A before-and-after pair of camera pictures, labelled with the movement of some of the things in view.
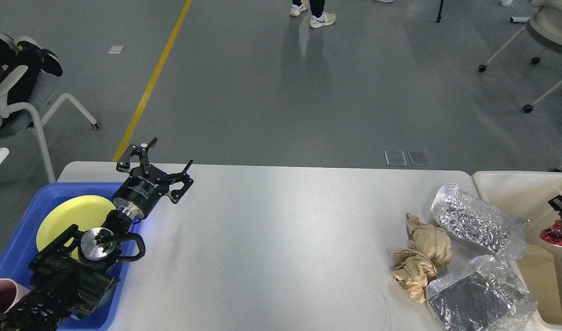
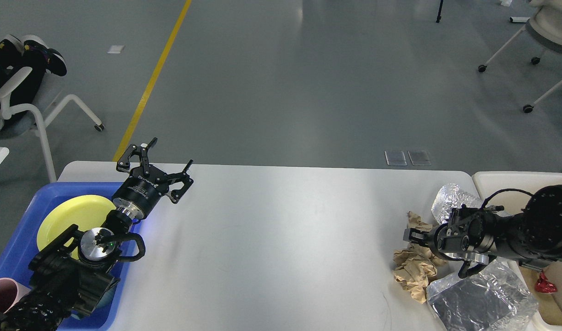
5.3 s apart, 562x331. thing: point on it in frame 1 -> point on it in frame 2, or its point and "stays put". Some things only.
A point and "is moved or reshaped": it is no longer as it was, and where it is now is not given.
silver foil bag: [485, 294] stays put
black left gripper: [143, 186] stays put
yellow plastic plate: [86, 212] stays put
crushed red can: [554, 235] is moved or reshaped
